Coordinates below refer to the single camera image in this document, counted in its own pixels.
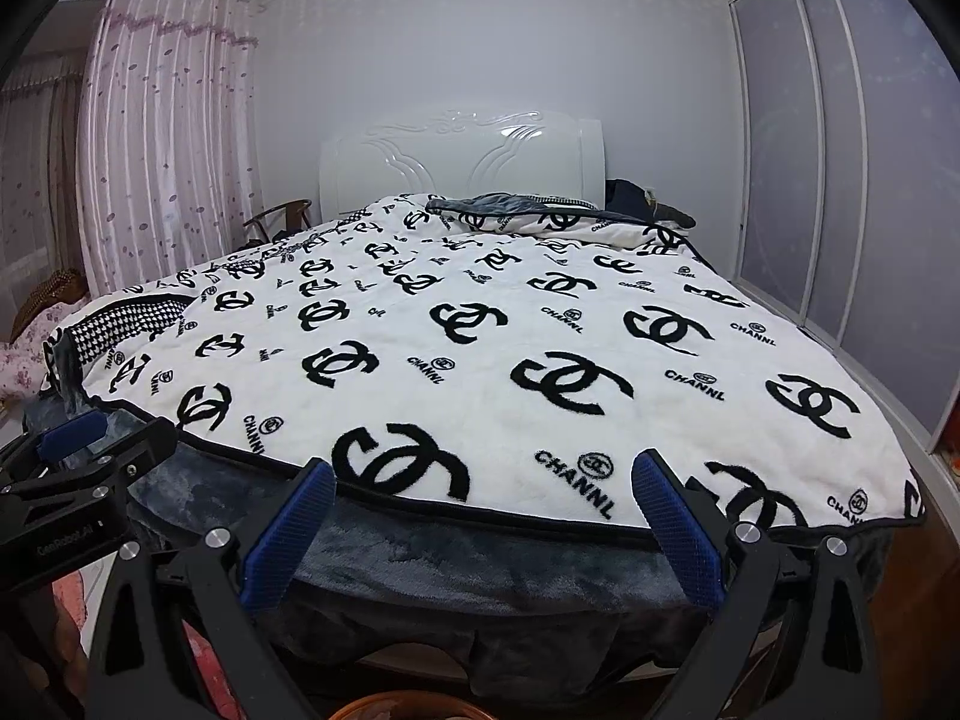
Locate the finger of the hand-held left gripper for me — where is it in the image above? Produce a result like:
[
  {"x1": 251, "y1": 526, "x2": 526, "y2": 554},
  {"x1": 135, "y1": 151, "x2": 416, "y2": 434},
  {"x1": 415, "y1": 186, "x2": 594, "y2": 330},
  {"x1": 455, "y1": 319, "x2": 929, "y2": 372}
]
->
[
  {"x1": 15, "y1": 418, "x2": 177, "y2": 496},
  {"x1": 0, "y1": 411, "x2": 110, "y2": 477}
]

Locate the white black printed pillow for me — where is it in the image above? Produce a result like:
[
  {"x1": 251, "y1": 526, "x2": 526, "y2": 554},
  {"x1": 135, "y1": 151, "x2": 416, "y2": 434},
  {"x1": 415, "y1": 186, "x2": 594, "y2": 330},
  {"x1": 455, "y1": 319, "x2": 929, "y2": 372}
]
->
[{"x1": 426, "y1": 191, "x2": 680, "y2": 252}]

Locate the pink sheer curtain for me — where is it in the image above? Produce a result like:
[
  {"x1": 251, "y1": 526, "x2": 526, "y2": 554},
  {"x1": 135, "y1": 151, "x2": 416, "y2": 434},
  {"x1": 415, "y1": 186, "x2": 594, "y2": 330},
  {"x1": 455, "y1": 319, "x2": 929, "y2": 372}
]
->
[{"x1": 75, "y1": 0, "x2": 263, "y2": 297}]

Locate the dark clothes pile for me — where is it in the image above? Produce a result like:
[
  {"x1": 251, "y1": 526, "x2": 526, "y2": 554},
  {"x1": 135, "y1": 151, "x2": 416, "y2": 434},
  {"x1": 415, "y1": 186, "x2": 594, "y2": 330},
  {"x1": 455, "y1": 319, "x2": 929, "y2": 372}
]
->
[{"x1": 604, "y1": 178, "x2": 697, "y2": 230}]

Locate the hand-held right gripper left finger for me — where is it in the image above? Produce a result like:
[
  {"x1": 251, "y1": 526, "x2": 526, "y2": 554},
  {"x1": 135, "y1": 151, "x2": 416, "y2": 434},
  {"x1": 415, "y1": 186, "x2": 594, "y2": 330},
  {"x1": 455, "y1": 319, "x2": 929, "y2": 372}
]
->
[{"x1": 86, "y1": 457, "x2": 338, "y2": 720}]

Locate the brown curtain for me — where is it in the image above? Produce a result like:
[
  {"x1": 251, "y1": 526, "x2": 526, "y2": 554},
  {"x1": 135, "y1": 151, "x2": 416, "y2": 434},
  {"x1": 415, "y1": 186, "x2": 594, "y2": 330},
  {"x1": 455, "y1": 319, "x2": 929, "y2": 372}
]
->
[{"x1": 0, "y1": 52, "x2": 87, "y2": 316}]

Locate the white black printed blanket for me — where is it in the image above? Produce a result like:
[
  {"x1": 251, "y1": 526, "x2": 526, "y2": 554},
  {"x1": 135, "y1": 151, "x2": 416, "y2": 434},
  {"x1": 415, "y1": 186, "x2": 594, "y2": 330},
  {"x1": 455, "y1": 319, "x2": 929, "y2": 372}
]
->
[{"x1": 45, "y1": 193, "x2": 927, "y2": 541}]

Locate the dark wooden chair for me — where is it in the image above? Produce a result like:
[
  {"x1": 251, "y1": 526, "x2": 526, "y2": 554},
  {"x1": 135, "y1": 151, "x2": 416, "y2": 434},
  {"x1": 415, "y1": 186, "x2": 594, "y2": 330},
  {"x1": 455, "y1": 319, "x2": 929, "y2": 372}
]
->
[{"x1": 241, "y1": 199, "x2": 314, "y2": 245}]

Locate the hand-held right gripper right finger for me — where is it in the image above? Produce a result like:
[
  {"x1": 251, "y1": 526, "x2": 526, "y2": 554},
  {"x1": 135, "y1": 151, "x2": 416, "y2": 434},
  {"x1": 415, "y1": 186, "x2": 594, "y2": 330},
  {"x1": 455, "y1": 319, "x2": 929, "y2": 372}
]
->
[{"x1": 630, "y1": 448, "x2": 893, "y2": 720}]

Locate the grey sliding door wardrobe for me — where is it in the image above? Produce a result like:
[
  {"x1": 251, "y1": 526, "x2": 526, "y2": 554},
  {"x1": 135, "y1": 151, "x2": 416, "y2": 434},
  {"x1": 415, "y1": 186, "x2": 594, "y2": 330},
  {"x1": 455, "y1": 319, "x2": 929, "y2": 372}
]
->
[{"x1": 727, "y1": 0, "x2": 960, "y2": 451}]

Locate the white glossy headboard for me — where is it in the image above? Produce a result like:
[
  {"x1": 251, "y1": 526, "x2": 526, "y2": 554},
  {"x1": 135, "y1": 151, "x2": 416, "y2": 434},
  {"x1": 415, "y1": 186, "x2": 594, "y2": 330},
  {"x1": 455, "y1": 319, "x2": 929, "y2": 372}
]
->
[{"x1": 319, "y1": 109, "x2": 607, "y2": 222}]

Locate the brown wicker chair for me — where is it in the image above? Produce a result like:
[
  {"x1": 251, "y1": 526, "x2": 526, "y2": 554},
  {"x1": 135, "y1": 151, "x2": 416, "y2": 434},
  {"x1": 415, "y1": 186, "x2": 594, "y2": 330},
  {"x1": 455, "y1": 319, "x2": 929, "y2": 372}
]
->
[{"x1": 9, "y1": 270, "x2": 89, "y2": 346}]

